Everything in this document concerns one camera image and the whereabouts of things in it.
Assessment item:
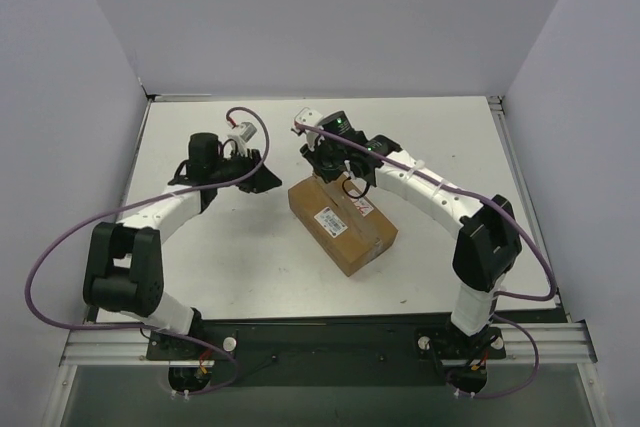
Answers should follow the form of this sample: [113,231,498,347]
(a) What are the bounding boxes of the brown cardboard express box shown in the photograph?
[288,175,398,277]

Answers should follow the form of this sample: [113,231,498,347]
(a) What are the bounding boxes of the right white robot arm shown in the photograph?
[293,108,522,337]

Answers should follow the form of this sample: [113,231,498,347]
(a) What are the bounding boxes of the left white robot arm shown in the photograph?
[83,133,282,359]

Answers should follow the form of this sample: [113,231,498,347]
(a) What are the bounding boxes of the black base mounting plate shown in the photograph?
[146,313,506,389]

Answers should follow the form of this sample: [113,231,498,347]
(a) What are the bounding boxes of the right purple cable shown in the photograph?
[294,119,559,398]

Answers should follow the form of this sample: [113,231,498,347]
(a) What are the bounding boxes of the purple cable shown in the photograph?
[24,106,272,333]
[294,119,559,398]

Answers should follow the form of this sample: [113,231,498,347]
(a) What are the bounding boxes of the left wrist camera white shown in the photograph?
[227,122,257,150]

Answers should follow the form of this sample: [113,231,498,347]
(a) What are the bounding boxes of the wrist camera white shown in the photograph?
[227,122,257,150]
[292,107,324,148]

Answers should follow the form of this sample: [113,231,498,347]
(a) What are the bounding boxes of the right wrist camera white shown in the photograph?
[292,107,324,148]

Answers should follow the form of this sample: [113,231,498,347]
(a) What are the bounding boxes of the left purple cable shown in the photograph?
[24,106,272,333]

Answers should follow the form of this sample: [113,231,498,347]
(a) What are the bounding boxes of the aluminium front rail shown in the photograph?
[61,321,597,366]

